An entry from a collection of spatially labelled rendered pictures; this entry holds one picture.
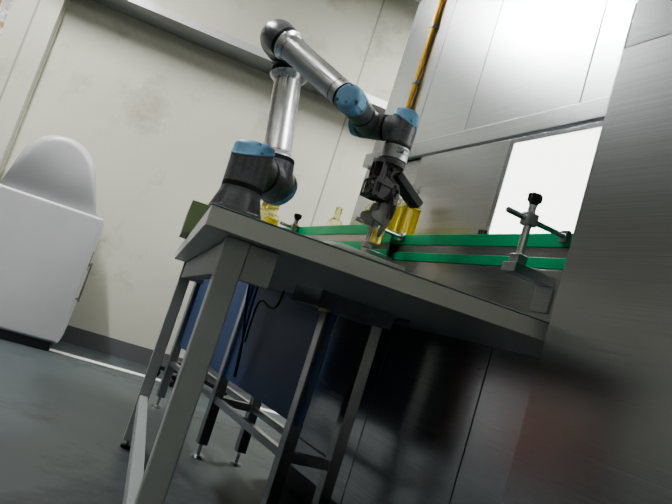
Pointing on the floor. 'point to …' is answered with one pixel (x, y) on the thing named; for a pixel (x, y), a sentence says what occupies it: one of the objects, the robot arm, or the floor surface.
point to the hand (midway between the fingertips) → (377, 233)
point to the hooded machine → (46, 239)
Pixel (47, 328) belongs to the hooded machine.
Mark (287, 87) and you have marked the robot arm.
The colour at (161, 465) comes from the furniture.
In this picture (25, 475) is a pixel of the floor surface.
